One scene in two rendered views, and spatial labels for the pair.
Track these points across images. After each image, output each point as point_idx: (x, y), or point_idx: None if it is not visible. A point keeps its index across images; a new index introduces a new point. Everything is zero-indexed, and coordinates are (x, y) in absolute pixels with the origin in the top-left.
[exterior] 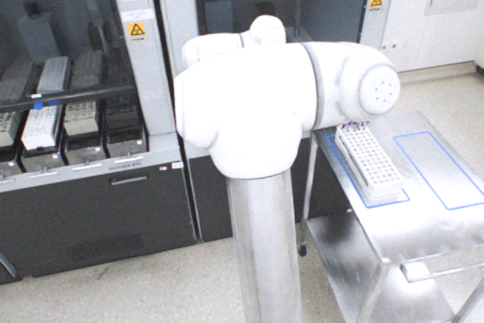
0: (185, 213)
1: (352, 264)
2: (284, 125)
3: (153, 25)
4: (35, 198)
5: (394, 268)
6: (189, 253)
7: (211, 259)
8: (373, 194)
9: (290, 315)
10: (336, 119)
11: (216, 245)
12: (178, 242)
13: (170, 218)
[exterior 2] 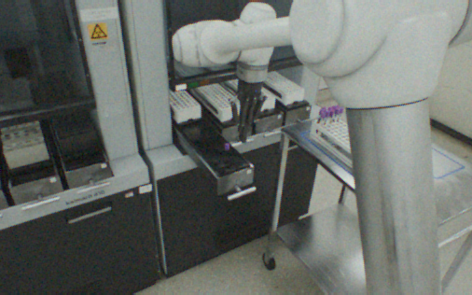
0: (151, 245)
1: (333, 261)
2: (447, 29)
3: (117, 26)
4: None
5: None
6: (153, 294)
7: (179, 294)
8: None
9: (439, 276)
10: None
11: (181, 278)
12: (143, 282)
13: (134, 255)
